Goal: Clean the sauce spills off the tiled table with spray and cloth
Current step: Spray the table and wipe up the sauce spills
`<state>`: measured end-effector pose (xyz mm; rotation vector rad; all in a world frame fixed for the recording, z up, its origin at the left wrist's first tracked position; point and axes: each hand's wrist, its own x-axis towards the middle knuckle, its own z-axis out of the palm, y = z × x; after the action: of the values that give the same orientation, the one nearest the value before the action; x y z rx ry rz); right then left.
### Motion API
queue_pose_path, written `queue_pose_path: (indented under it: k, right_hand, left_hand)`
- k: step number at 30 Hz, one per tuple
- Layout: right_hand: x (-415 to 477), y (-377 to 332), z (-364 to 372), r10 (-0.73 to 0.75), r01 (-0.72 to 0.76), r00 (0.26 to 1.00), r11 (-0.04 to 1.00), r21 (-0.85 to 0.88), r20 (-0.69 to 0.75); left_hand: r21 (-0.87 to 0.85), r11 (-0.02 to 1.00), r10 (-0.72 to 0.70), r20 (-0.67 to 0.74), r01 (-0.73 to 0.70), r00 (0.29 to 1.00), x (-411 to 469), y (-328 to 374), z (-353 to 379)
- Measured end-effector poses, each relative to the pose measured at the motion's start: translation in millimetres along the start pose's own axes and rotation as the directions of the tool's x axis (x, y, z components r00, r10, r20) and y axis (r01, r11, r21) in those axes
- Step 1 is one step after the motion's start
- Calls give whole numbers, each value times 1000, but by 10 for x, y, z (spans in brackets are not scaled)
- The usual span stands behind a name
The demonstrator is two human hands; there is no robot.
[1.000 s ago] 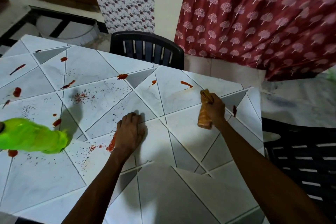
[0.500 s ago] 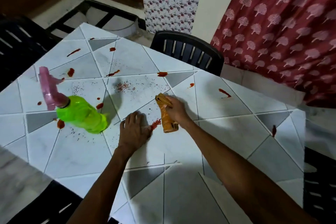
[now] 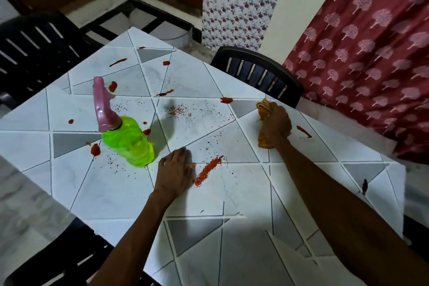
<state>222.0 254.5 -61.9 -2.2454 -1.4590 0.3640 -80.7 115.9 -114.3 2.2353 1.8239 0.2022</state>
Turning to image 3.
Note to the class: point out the person's left hand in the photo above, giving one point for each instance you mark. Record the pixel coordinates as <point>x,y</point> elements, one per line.
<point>172,175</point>

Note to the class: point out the black plastic chair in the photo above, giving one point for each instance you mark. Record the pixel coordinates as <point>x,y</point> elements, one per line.
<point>37,51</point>
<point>258,73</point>
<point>63,259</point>

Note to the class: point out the person's left thumb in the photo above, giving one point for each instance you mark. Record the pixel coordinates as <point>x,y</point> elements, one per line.
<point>192,169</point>

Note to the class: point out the green spray bottle pink trigger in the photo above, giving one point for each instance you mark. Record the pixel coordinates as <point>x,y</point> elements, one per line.
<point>129,141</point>

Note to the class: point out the red tree print curtain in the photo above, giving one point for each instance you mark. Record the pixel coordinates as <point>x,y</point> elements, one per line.
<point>368,51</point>

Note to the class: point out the scattered red chili flakes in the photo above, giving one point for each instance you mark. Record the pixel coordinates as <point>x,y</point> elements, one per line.
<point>175,110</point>

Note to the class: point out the red chili powder pile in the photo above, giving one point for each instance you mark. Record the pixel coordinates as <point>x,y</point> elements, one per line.
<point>207,171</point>

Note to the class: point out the person's right hand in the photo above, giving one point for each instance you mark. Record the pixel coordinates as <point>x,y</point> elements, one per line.
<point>276,125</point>

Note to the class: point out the yellow cleaning cloth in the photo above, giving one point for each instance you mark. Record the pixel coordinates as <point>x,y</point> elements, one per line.
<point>263,107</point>

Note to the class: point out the person's left forearm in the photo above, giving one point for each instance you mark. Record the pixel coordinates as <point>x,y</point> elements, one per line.
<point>134,245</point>

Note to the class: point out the person's right fingers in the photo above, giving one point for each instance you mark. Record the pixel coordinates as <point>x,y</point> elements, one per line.
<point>269,111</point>

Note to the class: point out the person's right forearm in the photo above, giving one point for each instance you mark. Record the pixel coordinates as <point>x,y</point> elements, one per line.
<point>342,218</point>

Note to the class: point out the white floral print curtain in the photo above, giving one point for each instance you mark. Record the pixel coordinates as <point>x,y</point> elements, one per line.
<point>239,1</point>

